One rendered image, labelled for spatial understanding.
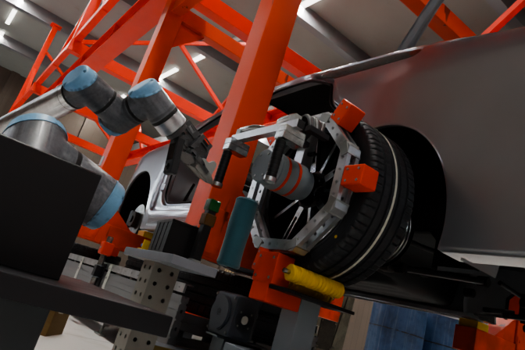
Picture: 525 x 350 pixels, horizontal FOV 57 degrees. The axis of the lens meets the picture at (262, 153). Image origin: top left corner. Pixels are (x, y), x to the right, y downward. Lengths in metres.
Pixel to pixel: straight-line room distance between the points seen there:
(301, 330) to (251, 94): 1.13
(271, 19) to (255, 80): 0.35
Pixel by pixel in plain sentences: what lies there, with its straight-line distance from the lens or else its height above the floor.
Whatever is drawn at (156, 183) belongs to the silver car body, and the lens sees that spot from 4.30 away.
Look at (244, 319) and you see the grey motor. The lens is 2.06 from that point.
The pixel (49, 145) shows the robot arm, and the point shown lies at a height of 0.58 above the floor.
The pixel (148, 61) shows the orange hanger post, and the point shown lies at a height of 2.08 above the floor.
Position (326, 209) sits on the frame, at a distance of 1.60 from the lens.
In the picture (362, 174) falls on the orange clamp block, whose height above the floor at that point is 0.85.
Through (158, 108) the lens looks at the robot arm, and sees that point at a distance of 1.42.
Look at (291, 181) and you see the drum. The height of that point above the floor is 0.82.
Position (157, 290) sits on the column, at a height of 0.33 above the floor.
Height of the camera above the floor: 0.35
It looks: 18 degrees up
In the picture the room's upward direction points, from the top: 17 degrees clockwise
